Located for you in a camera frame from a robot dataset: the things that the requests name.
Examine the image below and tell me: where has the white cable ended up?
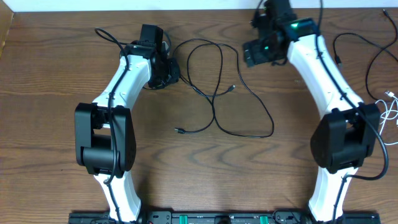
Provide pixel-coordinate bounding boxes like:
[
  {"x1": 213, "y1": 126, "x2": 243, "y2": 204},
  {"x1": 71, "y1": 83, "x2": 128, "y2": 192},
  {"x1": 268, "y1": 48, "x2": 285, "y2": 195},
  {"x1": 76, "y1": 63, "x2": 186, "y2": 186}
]
[{"x1": 374, "y1": 90, "x2": 398, "y2": 146}]

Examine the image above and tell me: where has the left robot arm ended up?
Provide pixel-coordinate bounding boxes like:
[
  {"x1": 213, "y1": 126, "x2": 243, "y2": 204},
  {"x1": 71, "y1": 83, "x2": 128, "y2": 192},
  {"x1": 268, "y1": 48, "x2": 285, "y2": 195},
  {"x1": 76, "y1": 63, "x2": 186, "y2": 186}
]
[{"x1": 69, "y1": 24, "x2": 180, "y2": 223}]

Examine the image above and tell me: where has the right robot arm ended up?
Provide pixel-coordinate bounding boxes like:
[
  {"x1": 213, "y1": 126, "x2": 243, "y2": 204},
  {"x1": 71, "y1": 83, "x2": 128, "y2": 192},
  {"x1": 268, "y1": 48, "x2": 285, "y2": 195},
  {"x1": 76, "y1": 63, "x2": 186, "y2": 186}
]
[{"x1": 243, "y1": 0, "x2": 380, "y2": 223}]

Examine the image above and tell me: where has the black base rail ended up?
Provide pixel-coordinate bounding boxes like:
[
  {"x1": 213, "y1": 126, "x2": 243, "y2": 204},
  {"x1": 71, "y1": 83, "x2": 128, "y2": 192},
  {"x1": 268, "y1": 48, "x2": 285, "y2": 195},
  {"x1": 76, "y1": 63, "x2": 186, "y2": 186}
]
[{"x1": 68, "y1": 210, "x2": 381, "y2": 224}]

